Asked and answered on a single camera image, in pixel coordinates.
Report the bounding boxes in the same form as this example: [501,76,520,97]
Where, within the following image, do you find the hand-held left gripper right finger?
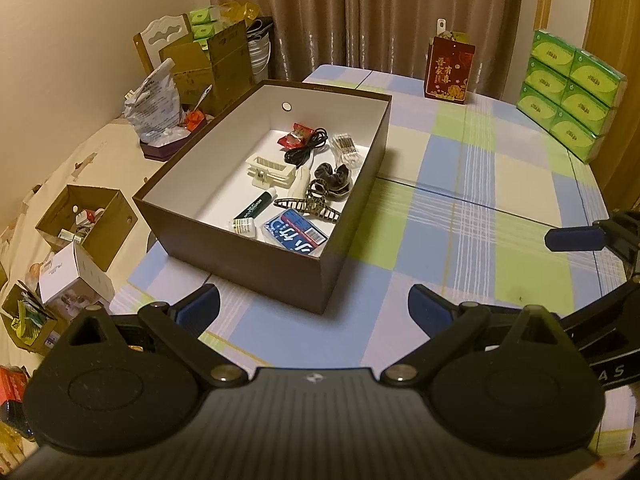
[381,284,566,386]

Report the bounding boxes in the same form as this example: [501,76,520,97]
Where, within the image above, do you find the white wooden chair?
[132,14,193,76]

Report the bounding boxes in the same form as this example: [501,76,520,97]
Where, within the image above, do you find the cotton swab pack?
[329,131,362,167]

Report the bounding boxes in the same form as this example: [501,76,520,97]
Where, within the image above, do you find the white plastic clip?
[245,155,296,190]

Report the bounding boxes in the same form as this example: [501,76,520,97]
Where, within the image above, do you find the metal tool with orange handle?
[181,85,213,131]

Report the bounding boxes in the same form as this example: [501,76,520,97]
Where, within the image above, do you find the stack of green tissue packs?
[516,29,627,163]

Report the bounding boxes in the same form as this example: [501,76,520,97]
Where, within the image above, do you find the white product box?
[39,240,116,318]

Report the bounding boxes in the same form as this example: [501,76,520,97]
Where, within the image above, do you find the yellow plastic bag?
[215,1,261,23]

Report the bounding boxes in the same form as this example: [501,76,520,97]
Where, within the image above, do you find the large cardboard box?
[159,20,253,116]

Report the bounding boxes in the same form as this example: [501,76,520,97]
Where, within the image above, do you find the printed bed sheet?
[0,120,166,411]

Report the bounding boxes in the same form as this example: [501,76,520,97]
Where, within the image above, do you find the wooden door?
[585,0,640,196]

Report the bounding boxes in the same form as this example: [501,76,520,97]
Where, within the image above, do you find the red gift bag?
[424,19,476,105]

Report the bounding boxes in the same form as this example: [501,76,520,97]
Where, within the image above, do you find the black cable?
[284,128,328,168]

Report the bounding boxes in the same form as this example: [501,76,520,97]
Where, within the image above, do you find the checked tablecloth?
[109,64,640,413]

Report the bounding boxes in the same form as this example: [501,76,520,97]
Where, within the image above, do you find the red snack packet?
[278,122,315,152]

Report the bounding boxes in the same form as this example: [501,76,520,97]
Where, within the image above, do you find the small box with packets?
[0,282,68,353]

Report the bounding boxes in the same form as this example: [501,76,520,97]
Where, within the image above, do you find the dark velvet scrunchie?
[312,161,353,196]

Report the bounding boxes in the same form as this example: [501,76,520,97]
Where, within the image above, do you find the white plastic tool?
[292,164,313,202]

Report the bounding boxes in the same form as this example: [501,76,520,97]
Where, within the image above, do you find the dark green tube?
[233,190,277,222]

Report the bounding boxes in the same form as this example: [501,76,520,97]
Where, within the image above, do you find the white printed plastic bag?
[123,57,183,143]

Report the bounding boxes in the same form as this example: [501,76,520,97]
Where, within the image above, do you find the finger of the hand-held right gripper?
[560,280,640,348]
[545,211,640,266]

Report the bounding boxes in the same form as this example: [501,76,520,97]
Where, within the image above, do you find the striped bag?
[246,16,273,86]

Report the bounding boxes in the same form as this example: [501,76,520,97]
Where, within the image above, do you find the blue card packet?
[260,210,327,257]

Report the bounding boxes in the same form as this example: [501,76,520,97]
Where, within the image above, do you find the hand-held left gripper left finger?
[65,284,251,388]

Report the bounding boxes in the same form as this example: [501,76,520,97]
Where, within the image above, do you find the tortoiseshell hair claw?
[274,180,342,223]

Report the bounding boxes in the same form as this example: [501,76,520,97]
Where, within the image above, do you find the open brown cardboard box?
[35,184,138,271]

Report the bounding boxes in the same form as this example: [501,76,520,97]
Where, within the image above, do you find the red package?
[0,366,28,403]

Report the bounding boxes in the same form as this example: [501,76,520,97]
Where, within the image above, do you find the brown cardboard box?
[132,79,392,316]
[35,184,138,271]

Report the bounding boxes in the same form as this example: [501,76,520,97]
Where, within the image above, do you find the purple tray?
[139,127,208,162]

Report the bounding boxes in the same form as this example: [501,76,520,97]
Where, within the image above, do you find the beige curtain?
[205,0,526,98]

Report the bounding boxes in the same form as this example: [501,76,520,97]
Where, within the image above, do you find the small green tissue packs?
[189,4,223,41]

